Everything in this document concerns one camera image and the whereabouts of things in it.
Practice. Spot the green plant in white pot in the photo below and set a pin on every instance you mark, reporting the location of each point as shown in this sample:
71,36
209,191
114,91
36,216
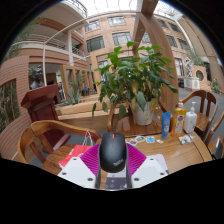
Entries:
133,80

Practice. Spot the blue tube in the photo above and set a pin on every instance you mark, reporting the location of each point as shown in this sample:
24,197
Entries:
166,125

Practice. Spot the blue printed sticker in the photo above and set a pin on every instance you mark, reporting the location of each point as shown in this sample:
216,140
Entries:
150,139

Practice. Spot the red paper shopping bag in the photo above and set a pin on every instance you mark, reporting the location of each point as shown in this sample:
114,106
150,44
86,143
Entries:
71,156

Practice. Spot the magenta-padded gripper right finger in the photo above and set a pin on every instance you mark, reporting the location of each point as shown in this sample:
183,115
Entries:
146,170

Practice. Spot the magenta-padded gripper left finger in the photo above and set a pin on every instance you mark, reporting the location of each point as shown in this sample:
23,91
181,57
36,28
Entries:
80,171

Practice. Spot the black computer mouse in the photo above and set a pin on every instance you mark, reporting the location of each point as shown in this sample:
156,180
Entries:
113,153

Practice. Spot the white air conditioner unit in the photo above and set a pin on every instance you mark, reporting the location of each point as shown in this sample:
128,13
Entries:
191,83

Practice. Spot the white pump bottle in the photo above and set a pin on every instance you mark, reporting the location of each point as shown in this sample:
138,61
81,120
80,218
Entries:
190,121

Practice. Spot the dark red wooden pedestal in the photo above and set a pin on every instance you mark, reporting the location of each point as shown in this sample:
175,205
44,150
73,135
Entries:
43,106

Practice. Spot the small white packet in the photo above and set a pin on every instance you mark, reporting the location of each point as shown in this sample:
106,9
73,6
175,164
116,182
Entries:
185,139

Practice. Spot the black notebook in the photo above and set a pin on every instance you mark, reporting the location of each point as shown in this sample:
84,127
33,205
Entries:
218,148

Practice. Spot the yellow liquid bottle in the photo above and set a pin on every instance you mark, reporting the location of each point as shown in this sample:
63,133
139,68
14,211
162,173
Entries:
178,121

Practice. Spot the dark bust statue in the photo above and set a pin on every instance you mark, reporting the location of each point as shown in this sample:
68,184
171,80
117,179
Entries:
36,78

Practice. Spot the spiky green agave plant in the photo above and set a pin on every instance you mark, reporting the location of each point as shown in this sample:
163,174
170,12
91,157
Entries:
73,98

